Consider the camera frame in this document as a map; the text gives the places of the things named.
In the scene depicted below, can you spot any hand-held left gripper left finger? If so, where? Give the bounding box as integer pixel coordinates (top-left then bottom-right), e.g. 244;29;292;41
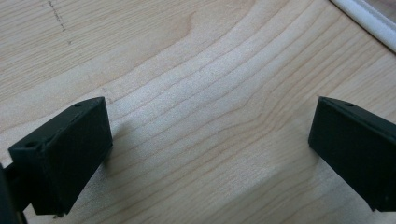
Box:
7;96;114;217

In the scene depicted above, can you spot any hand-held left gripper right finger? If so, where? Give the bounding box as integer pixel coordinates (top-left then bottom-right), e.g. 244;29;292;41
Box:
307;95;396;213

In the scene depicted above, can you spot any transparent white-trimmed pouch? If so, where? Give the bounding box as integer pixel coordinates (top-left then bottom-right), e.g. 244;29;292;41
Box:
329;0;396;53

